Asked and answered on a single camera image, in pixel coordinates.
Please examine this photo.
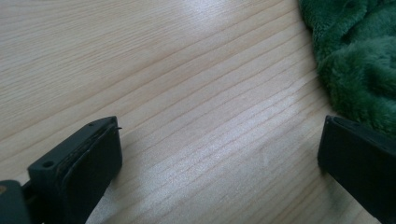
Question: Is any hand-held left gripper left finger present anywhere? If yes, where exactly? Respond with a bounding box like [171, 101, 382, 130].
[21, 116, 123, 224]

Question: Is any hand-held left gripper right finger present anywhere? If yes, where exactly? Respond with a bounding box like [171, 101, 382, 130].
[317, 115, 396, 224]

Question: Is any green fluffy towel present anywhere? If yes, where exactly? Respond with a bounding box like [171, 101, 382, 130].
[298, 0, 396, 140]

